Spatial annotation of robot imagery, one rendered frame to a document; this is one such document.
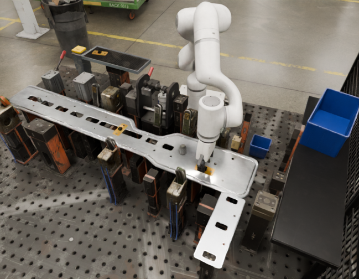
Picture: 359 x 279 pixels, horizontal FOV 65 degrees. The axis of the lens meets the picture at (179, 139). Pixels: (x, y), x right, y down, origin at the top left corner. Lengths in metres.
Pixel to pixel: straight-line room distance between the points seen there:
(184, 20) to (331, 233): 0.96
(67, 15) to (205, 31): 3.03
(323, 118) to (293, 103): 1.86
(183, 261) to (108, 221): 0.41
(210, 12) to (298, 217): 0.79
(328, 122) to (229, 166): 0.57
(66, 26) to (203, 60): 3.14
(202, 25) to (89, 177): 1.01
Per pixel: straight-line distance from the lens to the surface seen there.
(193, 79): 1.65
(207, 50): 1.01
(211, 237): 1.05
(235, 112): 0.97
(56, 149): 1.56
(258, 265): 1.37
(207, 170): 1.20
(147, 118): 1.50
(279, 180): 1.14
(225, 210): 1.10
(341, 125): 1.55
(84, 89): 1.59
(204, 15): 1.06
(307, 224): 1.12
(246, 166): 1.25
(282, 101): 3.38
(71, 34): 4.05
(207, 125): 0.96
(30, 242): 1.53
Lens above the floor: 1.94
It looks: 45 degrees down
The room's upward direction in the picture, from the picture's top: straight up
